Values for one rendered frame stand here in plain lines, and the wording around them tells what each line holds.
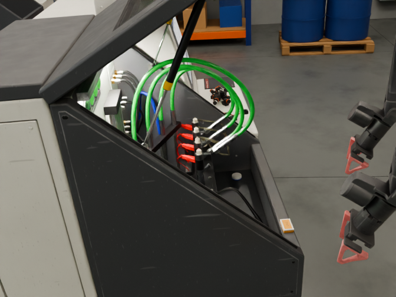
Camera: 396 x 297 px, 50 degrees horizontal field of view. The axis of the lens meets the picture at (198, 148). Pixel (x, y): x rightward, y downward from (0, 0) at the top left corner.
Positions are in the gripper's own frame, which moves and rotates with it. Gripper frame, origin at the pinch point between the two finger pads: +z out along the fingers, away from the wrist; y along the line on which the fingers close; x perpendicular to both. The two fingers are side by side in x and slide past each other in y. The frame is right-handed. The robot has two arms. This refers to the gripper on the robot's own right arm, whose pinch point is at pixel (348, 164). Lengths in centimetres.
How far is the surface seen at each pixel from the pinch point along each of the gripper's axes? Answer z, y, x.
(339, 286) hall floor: 87, -41, 49
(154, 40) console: -3, -6, -81
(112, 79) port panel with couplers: 8, 14, -85
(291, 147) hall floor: 108, -186, 7
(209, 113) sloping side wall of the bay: 15, -9, -52
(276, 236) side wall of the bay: 5.3, 46.0, -16.1
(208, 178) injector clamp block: 21.9, 17.2, -39.5
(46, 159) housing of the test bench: 1, 67, -73
